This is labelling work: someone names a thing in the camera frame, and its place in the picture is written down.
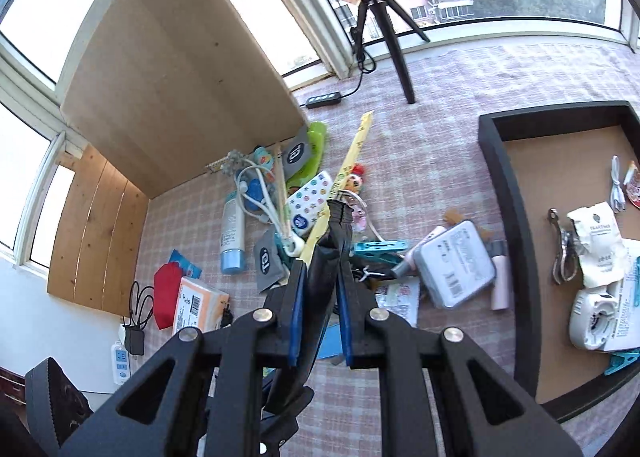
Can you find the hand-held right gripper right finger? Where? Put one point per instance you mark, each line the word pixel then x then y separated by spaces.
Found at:
pixel 343 322

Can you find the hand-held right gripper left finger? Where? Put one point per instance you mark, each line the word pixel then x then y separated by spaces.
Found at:
pixel 298 317

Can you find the metal nail clipper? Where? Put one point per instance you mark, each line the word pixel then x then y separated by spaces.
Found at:
pixel 567 257

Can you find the black box with cardboard bottom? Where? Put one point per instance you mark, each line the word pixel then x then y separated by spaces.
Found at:
pixel 550 177

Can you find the light blue clothes peg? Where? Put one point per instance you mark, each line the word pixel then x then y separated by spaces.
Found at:
pixel 622 363

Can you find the blue card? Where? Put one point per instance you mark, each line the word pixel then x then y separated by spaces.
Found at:
pixel 330 342

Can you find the grey sachet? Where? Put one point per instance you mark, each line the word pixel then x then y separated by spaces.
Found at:
pixel 267 264
pixel 296 154

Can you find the printed snack sachet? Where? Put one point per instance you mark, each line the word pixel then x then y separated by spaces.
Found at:
pixel 400 297

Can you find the white power strip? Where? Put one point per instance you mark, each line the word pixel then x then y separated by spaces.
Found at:
pixel 120 362

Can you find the teal clothes peg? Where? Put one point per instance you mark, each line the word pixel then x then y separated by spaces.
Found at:
pixel 380 248

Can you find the black power adapter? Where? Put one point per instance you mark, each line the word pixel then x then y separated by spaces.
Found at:
pixel 135 341

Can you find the orange white box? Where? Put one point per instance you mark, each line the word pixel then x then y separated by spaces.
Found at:
pixel 197 307

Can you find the white tube with blue cap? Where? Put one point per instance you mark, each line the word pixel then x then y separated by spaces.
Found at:
pixel 232 237

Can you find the white dotted tissue pack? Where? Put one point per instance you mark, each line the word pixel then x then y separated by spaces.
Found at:
pixel 310 197

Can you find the blue packet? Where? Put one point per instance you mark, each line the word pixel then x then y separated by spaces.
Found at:
pixel 187 264

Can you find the pale pink tube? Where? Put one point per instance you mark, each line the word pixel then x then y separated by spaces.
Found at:
pixel 500 287
pixel 432 237

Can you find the red pouch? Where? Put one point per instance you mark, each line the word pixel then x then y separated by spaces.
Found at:
pixel 166 294

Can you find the small doll toy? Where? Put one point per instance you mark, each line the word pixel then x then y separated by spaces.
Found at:
pixel 356 180

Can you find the brown wooden clothespin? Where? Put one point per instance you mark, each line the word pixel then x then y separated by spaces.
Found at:
pixel 454 217

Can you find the grey fluffy strip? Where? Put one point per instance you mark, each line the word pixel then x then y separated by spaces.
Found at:
pixel 232 162

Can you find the green tube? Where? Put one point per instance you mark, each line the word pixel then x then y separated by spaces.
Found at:
pixel 317 147

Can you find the yellow ruler strip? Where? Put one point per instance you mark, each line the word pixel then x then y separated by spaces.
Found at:
pixel 357 142

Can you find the plaid tablecloth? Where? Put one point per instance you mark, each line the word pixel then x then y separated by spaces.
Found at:
pixel 450 137

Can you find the white round device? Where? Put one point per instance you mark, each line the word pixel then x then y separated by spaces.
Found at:
pixel 590 322

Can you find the black tripod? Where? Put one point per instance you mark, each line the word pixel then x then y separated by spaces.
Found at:
pixel 395 52

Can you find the light wooden board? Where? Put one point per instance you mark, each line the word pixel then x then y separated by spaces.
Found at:
pixel 175 62

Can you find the white printed paper packet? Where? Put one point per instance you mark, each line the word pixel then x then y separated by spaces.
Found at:
pixel 631 317

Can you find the white window frame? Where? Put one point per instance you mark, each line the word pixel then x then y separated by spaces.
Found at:
pixel 310 27

